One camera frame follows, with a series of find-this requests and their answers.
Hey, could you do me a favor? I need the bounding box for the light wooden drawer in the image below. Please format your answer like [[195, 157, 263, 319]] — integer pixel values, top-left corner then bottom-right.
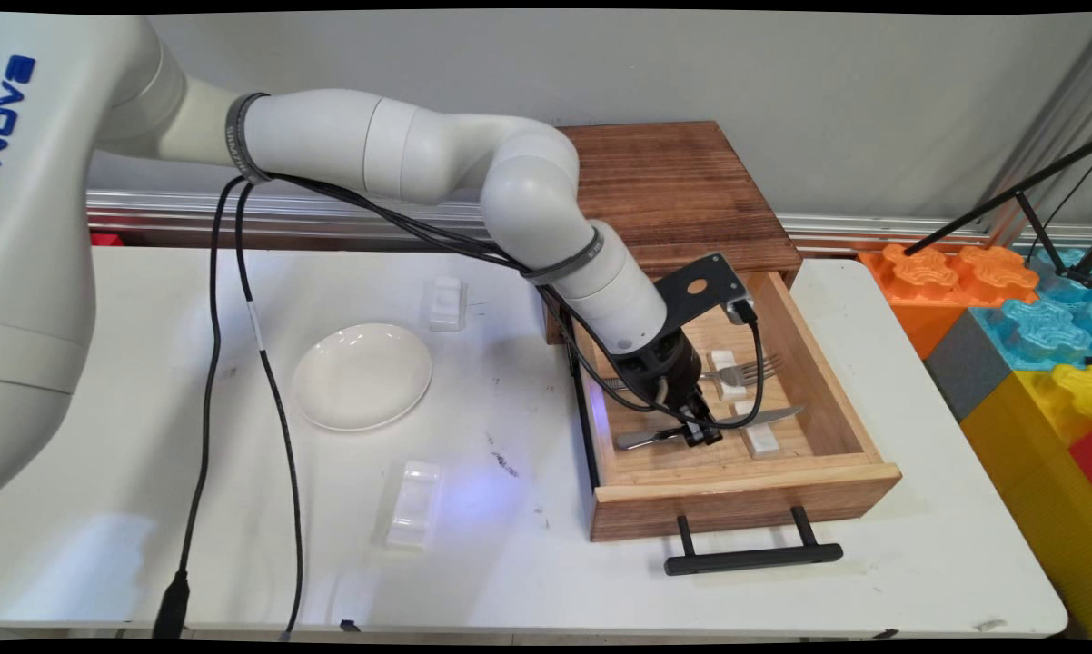
[[569, 271, 903, 543]]

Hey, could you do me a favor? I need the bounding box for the grey foam block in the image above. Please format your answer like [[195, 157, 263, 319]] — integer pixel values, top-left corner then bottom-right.
[[923, 311, 1012, 423]]

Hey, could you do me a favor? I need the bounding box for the dark wooden drawer cabinet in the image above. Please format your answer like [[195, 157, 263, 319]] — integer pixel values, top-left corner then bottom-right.
[[546, 122, 804, 346]]

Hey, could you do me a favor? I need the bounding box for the red foam block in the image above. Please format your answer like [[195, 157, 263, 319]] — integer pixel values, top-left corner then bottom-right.
[[1068, 427, 1092, 496]]

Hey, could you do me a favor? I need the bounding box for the black tripod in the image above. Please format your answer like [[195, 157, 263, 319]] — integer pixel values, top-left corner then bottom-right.
[[903, 136, 1092, 292]]

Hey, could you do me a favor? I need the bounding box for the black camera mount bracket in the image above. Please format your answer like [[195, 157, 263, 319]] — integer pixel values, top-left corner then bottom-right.
[[652, 253, 751, 339]]

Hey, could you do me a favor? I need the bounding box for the translucent white cutlery rest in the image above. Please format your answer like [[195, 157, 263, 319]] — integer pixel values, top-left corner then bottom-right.
[[382, 459, 445, 553]]

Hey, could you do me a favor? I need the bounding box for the aluminium wall rail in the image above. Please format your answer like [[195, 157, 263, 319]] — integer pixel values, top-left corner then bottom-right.
[[87, 186, 1092, 255]]

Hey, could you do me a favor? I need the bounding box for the steel table knife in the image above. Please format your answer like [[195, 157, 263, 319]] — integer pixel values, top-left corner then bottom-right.
[[614, 404, 806, 451]]

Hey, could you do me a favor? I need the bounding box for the blue foam block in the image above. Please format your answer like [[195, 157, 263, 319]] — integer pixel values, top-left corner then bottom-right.
[[968, 250, 1092, 373]]

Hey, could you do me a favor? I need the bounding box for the white round plate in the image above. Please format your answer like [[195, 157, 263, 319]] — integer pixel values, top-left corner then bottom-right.
[[292, 323, 434, 432]]

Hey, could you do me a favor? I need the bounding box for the black cable with thick plug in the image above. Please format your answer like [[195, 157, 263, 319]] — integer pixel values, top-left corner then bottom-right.
[[151, 168, 692, 641]]

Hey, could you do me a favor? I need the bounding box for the orange foam block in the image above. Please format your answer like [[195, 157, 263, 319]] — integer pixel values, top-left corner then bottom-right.
[[857, 243, 1039, 360]]

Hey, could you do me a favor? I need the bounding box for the black drawer handle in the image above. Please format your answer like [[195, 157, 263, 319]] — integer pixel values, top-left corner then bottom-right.
[[662, 506, 845, 577]]

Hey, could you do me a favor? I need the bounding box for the steel fork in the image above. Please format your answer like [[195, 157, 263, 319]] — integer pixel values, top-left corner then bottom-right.
[[601, 354, 785, 391]]

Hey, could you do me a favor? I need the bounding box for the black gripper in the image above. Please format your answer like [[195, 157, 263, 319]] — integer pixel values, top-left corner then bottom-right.
[[614, 329, 724, 448]]

